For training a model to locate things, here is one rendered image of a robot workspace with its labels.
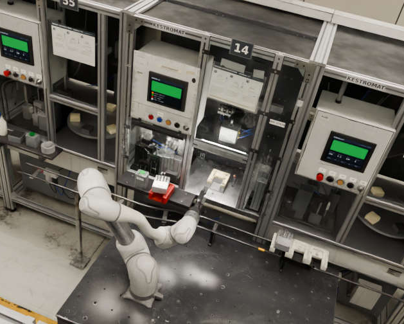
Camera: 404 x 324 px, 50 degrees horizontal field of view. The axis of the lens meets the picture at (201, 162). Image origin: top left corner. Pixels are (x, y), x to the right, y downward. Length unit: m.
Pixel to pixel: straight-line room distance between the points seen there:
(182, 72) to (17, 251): 2.11
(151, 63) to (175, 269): 1.28
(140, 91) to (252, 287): 1.42
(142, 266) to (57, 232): 1.61
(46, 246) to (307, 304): 2.15
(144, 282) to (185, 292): 0.33
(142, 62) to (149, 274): 1.22
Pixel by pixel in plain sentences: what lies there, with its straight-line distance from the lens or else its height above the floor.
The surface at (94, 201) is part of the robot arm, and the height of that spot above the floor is 1.46.
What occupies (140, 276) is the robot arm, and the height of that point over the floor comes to 0.91.
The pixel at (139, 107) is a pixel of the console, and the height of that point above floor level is 1.46.
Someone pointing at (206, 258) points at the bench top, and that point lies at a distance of 2.91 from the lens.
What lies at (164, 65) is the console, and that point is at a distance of 2.58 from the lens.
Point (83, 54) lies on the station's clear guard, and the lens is 2.86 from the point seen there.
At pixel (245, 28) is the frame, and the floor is 2.01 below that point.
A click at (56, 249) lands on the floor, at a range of 3.83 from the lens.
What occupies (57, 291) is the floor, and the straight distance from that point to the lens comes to 3.57.
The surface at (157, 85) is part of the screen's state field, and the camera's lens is 2.62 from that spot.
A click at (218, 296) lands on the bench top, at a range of 2.75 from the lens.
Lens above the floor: 2.88
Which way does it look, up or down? 37 degrees down
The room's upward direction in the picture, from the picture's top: 10 degrees clockwise
